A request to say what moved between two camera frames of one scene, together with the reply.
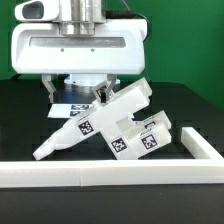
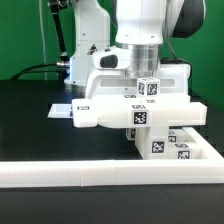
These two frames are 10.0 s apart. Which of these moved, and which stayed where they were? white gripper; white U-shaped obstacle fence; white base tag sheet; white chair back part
Moved: white chair back part; white gripper
Stayed: white U-shaped obstacle fence; white base tag sheet
